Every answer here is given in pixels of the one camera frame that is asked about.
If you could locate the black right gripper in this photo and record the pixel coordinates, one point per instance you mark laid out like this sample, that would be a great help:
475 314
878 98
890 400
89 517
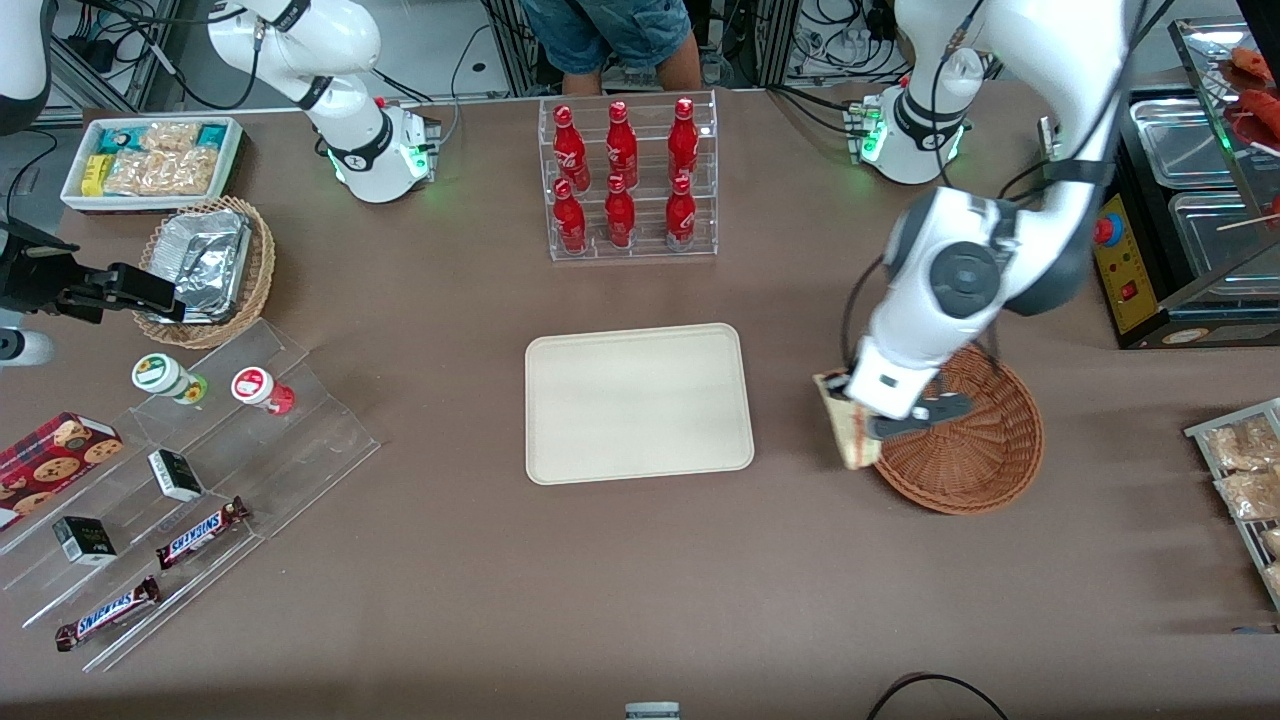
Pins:
38 280

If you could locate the triangular sandwich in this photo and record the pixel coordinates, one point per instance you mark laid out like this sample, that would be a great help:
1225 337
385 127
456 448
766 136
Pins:
850 440

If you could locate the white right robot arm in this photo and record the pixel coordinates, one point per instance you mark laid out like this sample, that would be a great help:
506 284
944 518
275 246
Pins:
370 150

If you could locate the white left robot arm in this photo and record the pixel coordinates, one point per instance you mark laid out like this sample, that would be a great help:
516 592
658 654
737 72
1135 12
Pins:
960 270

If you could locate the large brown wicker basket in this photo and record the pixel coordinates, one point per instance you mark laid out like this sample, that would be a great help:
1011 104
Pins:
980 460

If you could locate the small tan wicker basket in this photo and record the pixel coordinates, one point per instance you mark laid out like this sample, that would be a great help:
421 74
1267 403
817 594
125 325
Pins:
262 260

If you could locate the cream rectangular tray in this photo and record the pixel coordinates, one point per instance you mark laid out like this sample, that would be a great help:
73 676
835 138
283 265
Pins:
640 405

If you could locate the green lidded drink cup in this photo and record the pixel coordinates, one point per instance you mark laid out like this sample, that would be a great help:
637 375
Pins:
160 374

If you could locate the white rectangular snack box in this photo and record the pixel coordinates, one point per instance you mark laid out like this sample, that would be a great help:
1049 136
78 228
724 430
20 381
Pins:
72 195

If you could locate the clear bag of crackers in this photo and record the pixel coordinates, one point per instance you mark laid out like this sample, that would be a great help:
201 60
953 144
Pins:
160 172
172 136

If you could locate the yellow snack packet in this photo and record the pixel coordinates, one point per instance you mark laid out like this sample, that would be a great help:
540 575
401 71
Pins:
93 175

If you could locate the red lidded drink cup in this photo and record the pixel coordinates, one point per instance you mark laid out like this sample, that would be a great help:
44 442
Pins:
255 386

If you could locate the teal snack packet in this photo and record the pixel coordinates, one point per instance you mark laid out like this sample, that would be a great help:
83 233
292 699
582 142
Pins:
212 135
115 139

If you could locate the small black carton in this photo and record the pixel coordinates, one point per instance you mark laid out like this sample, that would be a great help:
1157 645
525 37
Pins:
176 476
85 540

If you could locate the red cookie box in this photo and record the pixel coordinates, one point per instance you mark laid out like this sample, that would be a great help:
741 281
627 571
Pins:
50 465

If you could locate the clear acrylic stepped display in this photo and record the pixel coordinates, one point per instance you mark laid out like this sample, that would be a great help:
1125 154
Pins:
320 440

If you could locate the brown chocolate bar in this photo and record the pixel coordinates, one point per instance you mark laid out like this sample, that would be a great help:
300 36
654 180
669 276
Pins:
108 614
200 534

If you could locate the red cola bottle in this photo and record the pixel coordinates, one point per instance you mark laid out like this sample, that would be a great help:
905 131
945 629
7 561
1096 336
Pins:
683 145
680 216
568 150
569 220
619 216
621 148

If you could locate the clear acrylic bottle rack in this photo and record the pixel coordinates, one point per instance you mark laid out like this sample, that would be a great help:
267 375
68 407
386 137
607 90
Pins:
650 250

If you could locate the black hot food display case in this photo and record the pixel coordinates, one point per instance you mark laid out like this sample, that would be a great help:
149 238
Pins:
1120 275

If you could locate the red emergency stop button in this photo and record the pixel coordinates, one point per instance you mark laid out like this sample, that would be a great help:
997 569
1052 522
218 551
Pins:
1106 229

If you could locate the white power strip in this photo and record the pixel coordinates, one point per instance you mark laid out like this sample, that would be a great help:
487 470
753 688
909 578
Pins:
860 45

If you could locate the clear bag of biscuits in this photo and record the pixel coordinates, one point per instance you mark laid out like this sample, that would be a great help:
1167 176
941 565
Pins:
1240 445
1272 542
1250 495

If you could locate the stainless steel pan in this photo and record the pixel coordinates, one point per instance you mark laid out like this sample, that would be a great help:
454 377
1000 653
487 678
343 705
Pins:
1180 140
1215 240

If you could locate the person in denim shorts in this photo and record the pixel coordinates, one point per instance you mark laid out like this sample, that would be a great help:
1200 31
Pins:
610 30

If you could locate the red sausage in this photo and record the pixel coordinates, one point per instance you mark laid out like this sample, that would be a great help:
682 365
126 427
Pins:
1252 62
1260 110

